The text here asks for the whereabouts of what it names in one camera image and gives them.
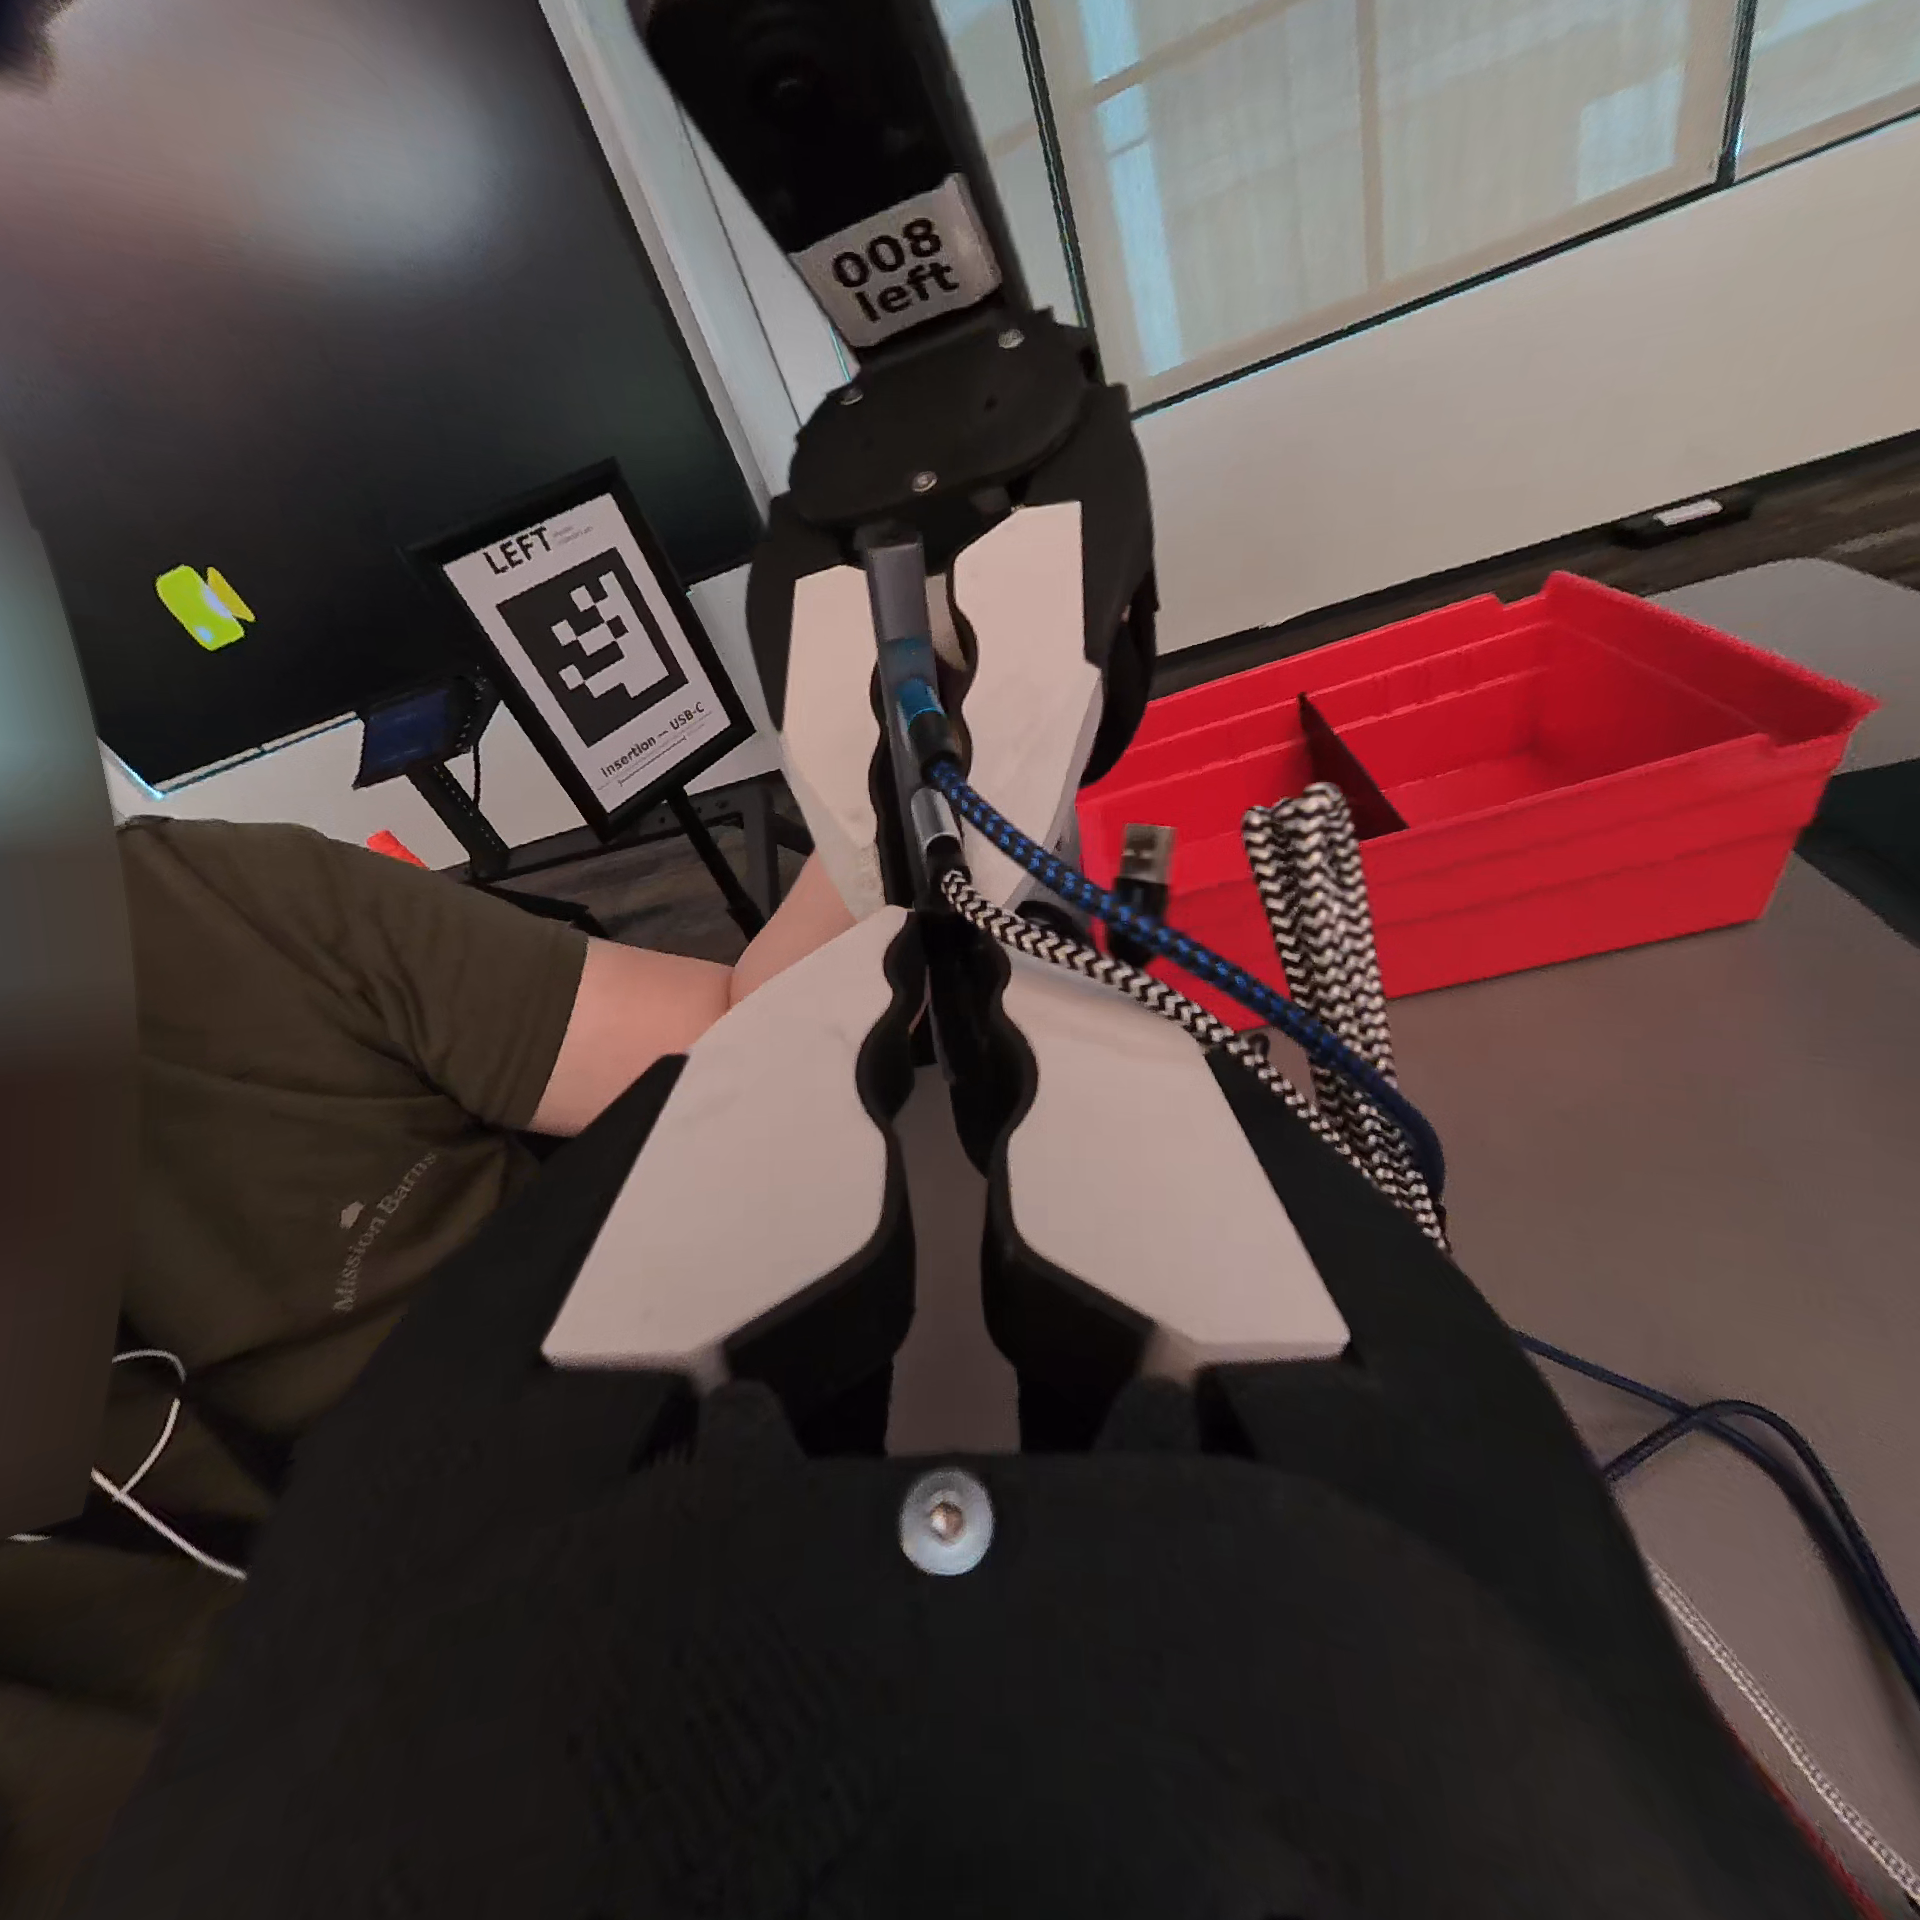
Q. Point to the small blue screen device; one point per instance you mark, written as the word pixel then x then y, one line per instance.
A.
pixel 412 729

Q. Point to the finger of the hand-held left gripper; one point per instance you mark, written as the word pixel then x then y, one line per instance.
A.
pixel 1044 676
pixel 827 704

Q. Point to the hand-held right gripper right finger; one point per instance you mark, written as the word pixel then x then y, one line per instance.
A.
pixel 1155 1201

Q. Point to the person's left forearm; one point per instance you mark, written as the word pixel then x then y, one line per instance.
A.
pixel 646 1020

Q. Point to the large grid window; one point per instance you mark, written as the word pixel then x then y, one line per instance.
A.
pixel 1501 149

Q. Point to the framed marker sign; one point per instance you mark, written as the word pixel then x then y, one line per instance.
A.
pixel 599 645

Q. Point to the large black screen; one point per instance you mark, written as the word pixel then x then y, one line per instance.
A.
pixel 599 405

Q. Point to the black tripod stand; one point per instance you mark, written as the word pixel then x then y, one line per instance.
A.
pixel 717 868

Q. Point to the red plastic bin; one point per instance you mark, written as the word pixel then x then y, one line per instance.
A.
pixel 1577 839

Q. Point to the black floor device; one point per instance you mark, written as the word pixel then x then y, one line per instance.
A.
pixel 1681 518

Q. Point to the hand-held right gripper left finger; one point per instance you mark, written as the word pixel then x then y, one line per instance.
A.
pixel 751 1184

